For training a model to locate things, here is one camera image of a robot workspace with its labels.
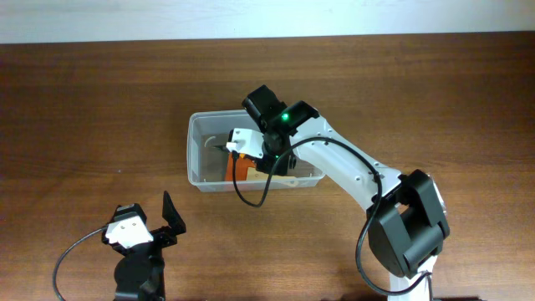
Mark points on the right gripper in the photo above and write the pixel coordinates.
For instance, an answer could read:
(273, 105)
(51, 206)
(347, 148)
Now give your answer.
(267, 162)

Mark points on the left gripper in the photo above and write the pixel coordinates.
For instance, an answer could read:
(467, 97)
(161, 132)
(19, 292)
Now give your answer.
(168, 237)

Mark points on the orange scraper wooden handle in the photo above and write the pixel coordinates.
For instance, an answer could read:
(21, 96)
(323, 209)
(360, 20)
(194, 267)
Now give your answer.
(248, 178)

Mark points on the orange black long-nose pliers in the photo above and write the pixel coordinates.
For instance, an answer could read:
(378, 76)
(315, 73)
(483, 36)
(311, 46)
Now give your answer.
(221, 148)

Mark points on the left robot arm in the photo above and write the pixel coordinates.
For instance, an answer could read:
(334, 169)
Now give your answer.
(139, 275)

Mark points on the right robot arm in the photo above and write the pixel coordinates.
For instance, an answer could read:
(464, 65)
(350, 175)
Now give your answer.
(405, 226)

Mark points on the clear plastic container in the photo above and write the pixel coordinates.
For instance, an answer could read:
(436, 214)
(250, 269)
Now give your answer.
(207, 165)

